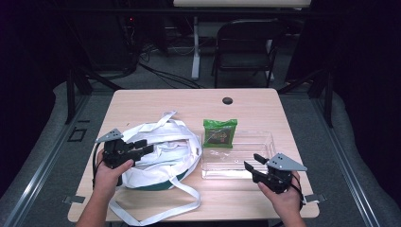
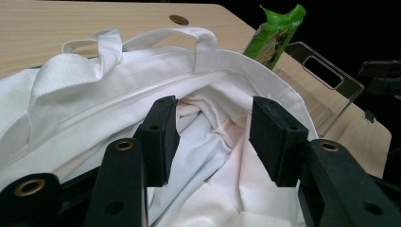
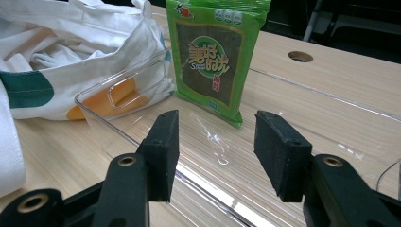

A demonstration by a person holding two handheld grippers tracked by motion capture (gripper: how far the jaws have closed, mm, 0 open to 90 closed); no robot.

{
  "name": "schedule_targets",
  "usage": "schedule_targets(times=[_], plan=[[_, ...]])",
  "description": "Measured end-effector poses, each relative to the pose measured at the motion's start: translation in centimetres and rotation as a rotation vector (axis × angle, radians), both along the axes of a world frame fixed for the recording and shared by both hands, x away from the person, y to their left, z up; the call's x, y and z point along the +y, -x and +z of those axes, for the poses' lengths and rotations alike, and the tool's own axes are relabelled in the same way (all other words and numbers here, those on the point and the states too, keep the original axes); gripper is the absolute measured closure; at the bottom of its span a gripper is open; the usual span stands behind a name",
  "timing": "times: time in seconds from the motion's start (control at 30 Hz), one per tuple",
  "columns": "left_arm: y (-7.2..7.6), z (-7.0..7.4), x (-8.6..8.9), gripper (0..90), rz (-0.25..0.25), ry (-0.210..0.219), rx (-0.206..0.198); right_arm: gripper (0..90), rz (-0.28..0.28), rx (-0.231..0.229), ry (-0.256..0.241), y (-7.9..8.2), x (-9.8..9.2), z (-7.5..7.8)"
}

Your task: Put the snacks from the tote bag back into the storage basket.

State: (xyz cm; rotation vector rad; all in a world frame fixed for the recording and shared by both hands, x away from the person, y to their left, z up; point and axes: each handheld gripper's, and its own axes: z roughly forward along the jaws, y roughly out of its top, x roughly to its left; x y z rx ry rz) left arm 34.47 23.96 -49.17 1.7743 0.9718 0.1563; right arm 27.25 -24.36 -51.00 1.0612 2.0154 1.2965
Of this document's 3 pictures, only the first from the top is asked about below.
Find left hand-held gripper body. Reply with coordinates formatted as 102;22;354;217
95;128;144;170

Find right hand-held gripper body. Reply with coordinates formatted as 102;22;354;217
255;152;308;195

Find white tote bag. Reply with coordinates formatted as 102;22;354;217
108;110;203;227

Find clear plastic container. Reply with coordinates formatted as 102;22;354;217
200;130;278;181

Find green snack packet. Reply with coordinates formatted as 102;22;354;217
201;117;239;149

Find person's right hand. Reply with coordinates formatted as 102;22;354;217
256;170;305;219

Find person's left hand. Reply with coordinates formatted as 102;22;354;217
93;149;135;203

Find white desk leg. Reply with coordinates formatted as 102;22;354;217
190;15;202;80

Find dark equipment with red light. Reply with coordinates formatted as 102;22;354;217
118;13;140;71

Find black folding chair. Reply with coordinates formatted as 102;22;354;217
211;18;287;90

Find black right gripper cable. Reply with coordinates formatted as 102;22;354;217
291;173;306;213

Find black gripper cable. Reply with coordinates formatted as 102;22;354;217
291;173;306;213
91;142;108;191

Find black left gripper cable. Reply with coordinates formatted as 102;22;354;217
91;142;108;191

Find grey metal table bracket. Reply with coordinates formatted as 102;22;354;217
304;193;328;203
62;195;86;205

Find aluminium floor rail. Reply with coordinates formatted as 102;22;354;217
2;94;93;227
310;94;383;227

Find black floor cables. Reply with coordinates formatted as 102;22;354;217
137;46;206;90

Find black metal frame stand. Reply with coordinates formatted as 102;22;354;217
277;66;335;129
63;64;125;125

